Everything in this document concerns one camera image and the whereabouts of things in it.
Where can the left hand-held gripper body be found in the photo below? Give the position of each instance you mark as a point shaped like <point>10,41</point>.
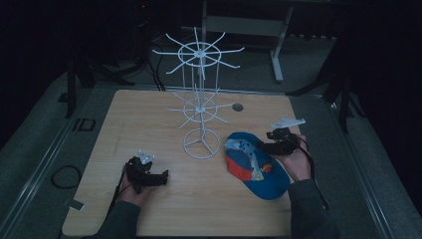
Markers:
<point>141,172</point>

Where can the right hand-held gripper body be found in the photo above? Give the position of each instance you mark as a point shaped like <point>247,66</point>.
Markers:
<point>285,141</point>

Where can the person's left hand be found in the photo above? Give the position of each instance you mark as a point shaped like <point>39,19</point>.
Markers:
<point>137,195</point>

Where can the person's right hand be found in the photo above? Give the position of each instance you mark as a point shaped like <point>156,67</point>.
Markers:
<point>297,166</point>

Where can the black floor socket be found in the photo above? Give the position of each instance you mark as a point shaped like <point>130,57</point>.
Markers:
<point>87,124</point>

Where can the round grey table grommet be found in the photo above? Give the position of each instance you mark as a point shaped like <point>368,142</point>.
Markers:
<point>237,107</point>

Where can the blue and red cap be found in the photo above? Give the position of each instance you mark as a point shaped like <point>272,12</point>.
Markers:
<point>270,184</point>

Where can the black metal stand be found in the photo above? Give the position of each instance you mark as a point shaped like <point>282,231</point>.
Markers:
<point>345,106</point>
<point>70,89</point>

